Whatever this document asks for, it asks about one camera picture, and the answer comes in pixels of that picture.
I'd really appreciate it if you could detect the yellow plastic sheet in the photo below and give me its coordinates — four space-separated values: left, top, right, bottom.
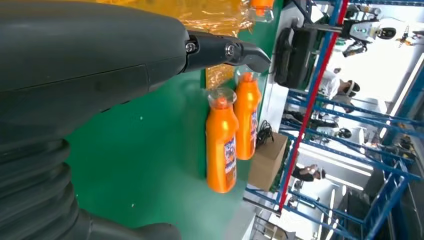
97 0 256 91

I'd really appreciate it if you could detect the black handheld controller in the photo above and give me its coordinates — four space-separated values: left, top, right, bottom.
273 28 296 86

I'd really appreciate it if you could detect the white table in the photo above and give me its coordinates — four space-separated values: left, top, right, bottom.
258 0 301 135

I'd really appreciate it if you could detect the cardboard box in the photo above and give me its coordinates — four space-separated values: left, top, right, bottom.
247 132 289 193

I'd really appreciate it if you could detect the black carrying case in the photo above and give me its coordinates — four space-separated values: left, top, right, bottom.
286 28 321 90

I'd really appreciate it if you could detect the red metal beam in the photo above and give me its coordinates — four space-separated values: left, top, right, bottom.
277 0 351 212

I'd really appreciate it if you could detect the person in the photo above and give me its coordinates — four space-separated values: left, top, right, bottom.
319 67 362 114
291 163 328 183

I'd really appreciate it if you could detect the white humanoid robot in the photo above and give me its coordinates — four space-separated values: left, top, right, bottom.
341 4 424 59

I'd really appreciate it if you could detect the blue metal rack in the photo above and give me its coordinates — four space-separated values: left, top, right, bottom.
245 0 424 240

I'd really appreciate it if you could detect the black cable bundle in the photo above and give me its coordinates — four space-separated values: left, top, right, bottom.
256 119 275 147

